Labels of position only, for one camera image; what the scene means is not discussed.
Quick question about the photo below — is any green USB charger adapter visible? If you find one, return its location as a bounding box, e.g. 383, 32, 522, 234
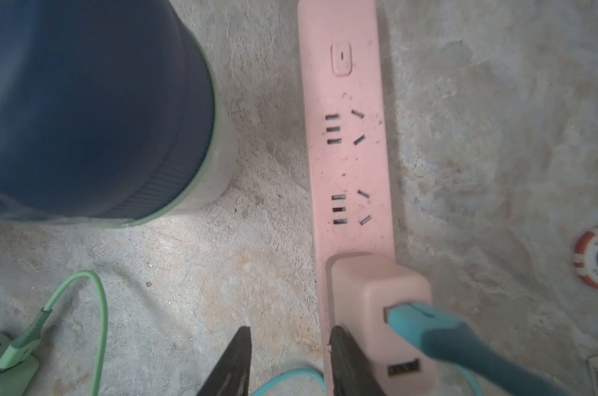
0, 331, 41, 396

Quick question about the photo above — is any light green charging cable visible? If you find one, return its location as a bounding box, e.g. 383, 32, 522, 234
0, 271, 109, 396

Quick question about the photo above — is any pink power strip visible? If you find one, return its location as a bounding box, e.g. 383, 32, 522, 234
298, 1, 394, 395

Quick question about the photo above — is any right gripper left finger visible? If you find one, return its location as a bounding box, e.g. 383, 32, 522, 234
198, 326, 252, 396

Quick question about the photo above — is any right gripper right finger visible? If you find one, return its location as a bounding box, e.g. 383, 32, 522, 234
330, 326, 385, 396

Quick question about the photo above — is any blue cordless meat grinder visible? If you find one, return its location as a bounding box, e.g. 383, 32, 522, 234
0, 1, 238, 228

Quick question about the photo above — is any teal charging cable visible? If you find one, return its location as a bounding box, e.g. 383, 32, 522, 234
251, 301, 572, 396

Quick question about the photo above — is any pink USB charger adapter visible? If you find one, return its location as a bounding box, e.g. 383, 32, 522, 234
329, 253, 437, 395

